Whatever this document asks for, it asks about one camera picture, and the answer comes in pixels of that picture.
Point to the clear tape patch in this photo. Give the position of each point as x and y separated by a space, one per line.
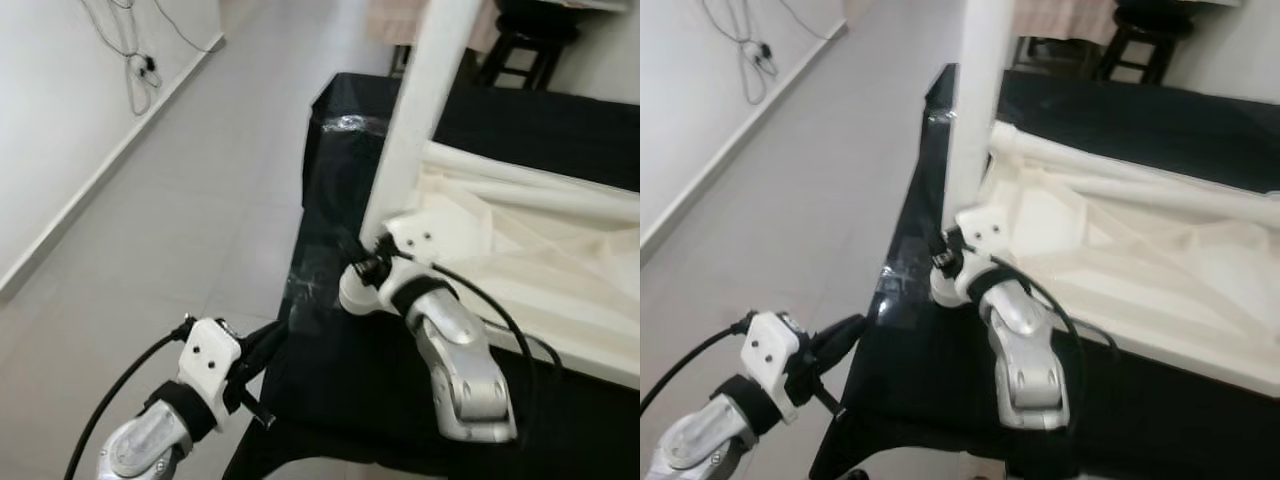
905 295
310 300
350 123

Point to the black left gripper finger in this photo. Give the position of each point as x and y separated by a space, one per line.
268 342
838 338

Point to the white plastic table top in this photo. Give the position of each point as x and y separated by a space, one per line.
560 270
1180 270

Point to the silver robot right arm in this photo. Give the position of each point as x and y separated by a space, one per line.
1025 350
460 360

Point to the black tablecloth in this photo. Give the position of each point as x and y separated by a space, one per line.
340 400
1150 440

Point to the beige cloth covered table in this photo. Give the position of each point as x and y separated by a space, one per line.
395 20
1065 20

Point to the black round stool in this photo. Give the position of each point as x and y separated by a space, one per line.
1150 22
535 28

